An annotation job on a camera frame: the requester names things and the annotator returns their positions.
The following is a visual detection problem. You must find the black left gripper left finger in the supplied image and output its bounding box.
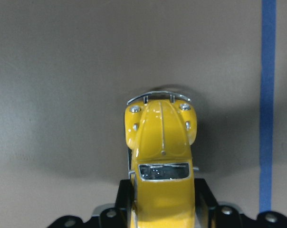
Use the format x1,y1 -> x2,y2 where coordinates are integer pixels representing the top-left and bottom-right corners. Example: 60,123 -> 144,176
115,180 -> 134,228

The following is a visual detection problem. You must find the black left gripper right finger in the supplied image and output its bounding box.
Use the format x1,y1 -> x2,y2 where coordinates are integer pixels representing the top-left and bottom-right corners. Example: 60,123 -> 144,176
194,178 -> 217,228

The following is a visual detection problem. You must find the yellow toy beetle car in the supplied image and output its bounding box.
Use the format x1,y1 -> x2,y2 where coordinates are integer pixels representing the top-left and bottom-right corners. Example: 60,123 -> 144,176
124,91 -> 197,228

